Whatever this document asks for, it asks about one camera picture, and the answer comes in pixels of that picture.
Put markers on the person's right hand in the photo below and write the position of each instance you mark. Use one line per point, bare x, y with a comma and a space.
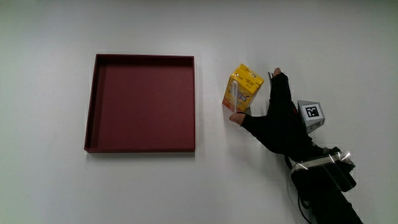
280, 124

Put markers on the yellow ice redtea carton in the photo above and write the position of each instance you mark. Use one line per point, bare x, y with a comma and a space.
244, 85

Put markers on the person's right forearm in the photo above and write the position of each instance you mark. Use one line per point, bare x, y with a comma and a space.
326, 186

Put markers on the dark red square tray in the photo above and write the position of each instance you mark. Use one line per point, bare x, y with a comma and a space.
143, 105

